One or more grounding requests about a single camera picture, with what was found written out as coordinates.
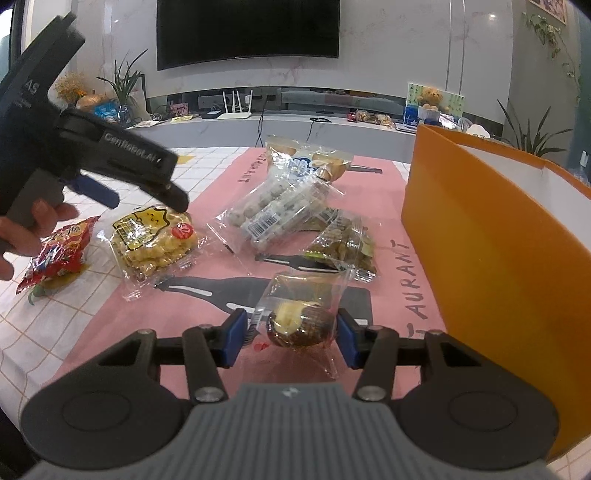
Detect black cable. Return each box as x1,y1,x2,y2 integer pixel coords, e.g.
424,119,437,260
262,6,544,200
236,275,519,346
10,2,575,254
256,104,333,148

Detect yellow pastry packet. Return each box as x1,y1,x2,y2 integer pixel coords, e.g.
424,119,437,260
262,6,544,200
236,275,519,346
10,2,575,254
109,205,206,301

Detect clear bag of white balls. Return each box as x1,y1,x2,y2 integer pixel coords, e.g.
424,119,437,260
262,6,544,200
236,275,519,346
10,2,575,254
217,178,345,252

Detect brown teddy bear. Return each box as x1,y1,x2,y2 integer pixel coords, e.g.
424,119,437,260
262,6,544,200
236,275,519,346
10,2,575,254
418,86,441,112

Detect white potato sticks bag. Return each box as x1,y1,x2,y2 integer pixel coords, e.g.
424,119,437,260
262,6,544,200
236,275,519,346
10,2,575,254
265,135,354,183

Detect pile of wrapped candies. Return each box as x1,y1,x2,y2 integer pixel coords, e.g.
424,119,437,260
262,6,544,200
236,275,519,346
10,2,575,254
348,109,395,127

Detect person's left hand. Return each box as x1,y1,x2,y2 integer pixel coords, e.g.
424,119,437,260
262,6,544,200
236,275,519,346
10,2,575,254
0,198,80,282

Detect red cartoon snack packet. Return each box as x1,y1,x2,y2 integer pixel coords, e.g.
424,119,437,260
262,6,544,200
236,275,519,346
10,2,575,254
17,216,101,296

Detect dried yellow flowers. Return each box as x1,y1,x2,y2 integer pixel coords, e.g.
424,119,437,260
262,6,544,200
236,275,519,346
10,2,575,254
54,73,86,104

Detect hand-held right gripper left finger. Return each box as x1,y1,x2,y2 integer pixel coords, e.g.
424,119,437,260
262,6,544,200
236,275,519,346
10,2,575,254
90,308,250,403

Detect green plant in glass vase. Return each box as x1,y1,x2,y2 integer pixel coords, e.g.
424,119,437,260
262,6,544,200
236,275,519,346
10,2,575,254
97,48,148,123

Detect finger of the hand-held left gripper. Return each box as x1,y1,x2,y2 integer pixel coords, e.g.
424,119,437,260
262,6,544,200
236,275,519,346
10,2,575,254
68,172,121,209
133,176,191,214

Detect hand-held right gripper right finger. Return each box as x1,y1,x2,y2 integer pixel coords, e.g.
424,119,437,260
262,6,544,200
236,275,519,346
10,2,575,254
336,309,490,402

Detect grey stone television console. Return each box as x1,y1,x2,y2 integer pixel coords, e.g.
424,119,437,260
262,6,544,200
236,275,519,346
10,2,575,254
124,113,419,151

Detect wall picture frame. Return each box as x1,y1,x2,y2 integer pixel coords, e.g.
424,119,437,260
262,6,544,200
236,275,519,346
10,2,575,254
529,0,568,24

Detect pink bottle print mat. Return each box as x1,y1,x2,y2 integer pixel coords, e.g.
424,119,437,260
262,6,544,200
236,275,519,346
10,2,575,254
44,147,451,393

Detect black television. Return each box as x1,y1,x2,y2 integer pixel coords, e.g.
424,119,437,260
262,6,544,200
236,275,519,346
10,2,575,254
156,0,341,71

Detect hanging vine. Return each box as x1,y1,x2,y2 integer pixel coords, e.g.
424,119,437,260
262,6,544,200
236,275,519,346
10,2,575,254
522,11,583,93

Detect orange cardboard box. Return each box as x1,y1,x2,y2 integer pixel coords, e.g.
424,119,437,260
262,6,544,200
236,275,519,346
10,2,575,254
401,124,591,462

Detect clear packet with brown cake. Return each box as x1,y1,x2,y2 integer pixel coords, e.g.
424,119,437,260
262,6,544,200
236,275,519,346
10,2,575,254
252,271,352,379

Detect white router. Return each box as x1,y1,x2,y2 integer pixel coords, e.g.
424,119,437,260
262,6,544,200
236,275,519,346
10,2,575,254
217,90,256,121

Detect white checked lemon tablecloth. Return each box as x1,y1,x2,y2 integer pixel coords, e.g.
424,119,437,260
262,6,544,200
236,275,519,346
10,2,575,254
0,147,416,416

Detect green picture card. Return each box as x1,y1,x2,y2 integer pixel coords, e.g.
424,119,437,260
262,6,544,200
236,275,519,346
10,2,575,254
406,82,464,114

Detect potted plant with long leaves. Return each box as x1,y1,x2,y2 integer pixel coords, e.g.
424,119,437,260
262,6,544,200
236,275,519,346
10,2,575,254
496,99,573,158

